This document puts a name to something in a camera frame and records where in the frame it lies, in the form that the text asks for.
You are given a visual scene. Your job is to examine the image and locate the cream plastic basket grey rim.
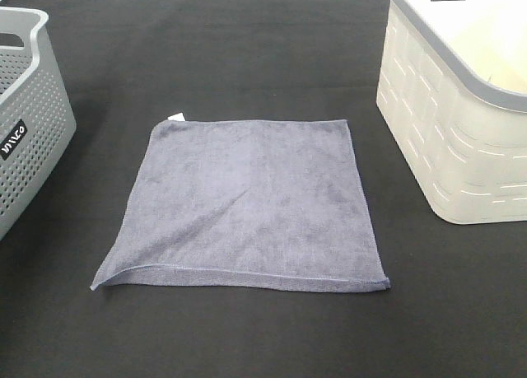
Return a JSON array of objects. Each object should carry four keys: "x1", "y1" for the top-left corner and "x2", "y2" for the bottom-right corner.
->
[{"x1": 376, "y1": 0, "x2": 526, "y2": 224}]

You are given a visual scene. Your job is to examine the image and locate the dark blue grey towel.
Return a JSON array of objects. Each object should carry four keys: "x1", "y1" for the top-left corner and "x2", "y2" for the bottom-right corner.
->
[{"x1": 91, "y1": 119, "x2": 390, "y2": 293}]

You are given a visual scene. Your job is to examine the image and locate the grey perforated plastic basket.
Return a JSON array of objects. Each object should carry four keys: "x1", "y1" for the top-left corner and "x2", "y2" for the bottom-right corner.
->
[{"x1": 1, "y1": 7, "x2": 77, "y2": 235}]

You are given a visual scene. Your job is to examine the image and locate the black table cloth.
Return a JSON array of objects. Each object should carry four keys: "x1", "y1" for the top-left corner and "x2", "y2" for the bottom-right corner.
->
[{"x1": 1, "y1": 0, "x2": 526, "y2": 377}]

